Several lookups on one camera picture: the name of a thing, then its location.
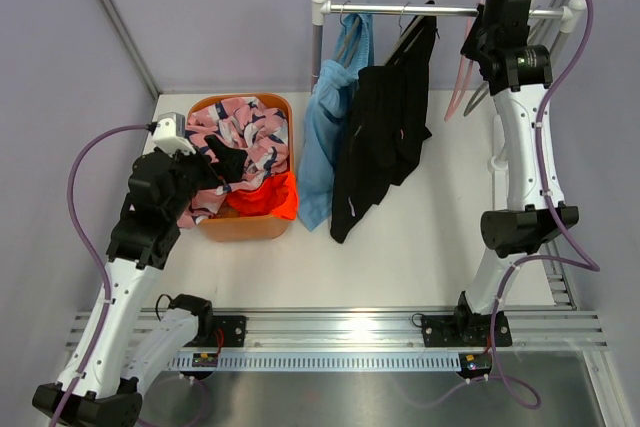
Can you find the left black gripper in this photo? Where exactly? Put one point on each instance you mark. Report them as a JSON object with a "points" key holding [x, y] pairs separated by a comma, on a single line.
{"points": [[230, 163]]}

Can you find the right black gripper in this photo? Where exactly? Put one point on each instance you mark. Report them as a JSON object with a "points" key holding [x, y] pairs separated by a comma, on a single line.
{"points": [[475, 27]]}

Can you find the pink patterned shorts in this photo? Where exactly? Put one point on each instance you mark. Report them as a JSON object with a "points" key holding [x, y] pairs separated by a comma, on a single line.
{"points": [[241, 123]]}

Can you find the pink hanger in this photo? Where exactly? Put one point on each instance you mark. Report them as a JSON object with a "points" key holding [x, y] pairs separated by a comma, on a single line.
{"points": [[465, 70]]}

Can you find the orange shorts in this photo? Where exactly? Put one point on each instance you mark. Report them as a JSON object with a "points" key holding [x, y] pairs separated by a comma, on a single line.
{"points": [[277, 196]]}

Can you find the black shorts hanger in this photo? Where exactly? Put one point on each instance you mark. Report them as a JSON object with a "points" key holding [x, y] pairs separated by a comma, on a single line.
{"points": [[407, 38]]}

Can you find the grey hanger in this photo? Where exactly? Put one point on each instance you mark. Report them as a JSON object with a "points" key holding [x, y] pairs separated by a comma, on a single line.
{"points": [[483, 90]]}

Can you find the black shorts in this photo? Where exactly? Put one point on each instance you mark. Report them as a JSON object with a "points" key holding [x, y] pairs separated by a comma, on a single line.
{"points": [[385, 133]]}

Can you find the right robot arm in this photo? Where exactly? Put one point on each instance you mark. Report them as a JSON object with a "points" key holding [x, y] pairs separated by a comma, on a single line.
{"points": [[519, 75]]}

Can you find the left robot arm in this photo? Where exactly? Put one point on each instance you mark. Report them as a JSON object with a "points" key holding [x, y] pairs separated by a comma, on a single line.
{"points": [[104, 382]]}

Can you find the light blue shorts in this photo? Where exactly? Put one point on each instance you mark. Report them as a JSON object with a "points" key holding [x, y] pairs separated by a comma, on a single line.
{"points": [[325, 127]]}

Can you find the white clothes rack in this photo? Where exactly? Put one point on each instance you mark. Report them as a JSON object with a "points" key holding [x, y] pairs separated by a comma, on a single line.
{"points": [[428, 9]]}

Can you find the orange plastic basket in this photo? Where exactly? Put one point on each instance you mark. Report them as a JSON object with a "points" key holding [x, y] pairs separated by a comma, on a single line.
{"points": [[230, 226]]}

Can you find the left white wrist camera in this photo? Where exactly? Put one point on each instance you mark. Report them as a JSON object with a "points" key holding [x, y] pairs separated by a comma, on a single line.
{"points": [[168, 134]]}

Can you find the slotted cable duct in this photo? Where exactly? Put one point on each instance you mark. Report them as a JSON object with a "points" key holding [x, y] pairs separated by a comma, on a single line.
{"points": [[317, 362]]}

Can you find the aluminium mounting rail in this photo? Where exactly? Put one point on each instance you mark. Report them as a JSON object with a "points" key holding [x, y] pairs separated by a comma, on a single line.
{"points": [[397, 329]]}

